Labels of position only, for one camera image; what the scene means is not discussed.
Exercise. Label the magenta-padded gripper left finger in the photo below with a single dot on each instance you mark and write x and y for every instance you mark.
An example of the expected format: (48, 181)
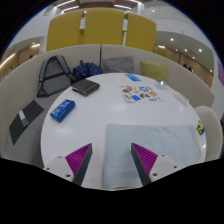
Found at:
(78, 159)

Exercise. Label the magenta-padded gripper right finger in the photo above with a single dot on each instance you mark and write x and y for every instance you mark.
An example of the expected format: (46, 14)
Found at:
(146, 159)

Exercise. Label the light blue towel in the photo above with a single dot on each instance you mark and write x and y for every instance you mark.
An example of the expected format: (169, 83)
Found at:
(166, 141)

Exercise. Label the small blue box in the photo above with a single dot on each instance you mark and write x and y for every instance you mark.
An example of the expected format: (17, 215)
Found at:
(62, 110)

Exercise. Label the black folder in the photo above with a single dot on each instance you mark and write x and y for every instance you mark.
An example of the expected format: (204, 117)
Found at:
(25, 121)

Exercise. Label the colourful sticker sheet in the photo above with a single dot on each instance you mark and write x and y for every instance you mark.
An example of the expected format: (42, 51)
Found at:
(140, 93)

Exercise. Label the white armchair with grey seat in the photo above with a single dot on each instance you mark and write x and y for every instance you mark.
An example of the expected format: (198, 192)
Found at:
(210, 130)

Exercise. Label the dark brown wallet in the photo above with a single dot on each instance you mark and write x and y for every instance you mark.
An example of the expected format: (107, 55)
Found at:
(85, 87)

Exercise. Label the small white blue pack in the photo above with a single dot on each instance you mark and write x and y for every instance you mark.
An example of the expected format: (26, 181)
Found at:
(161, 85)

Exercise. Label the blue card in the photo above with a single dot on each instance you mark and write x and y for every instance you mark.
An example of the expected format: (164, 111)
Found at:
(133, 77)

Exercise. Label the grey backpack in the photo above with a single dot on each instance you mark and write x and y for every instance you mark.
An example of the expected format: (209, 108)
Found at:
(55, 77)

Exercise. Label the yellow-green cushion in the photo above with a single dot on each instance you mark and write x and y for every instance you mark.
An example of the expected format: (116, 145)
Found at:
(154, 71)

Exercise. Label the dark blue patterned bag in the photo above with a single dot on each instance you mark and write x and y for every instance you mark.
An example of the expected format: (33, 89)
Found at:
(86, 70)

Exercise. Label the curved beige sofa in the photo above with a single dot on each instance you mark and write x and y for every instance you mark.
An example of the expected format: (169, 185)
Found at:
(20, 90)

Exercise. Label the grey cushion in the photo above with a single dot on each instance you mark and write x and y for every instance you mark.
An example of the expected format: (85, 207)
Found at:
(118, 64)

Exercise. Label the yellow partition panel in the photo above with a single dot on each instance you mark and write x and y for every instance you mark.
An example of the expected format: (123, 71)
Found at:
(103, 26)
(64, 31)
(140, 32)

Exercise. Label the ceiling lights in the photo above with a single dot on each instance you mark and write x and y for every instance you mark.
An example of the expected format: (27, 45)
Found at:
(70, 8)

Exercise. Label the purple wall panel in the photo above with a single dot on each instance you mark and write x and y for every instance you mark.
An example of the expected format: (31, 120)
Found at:
(221, 74)

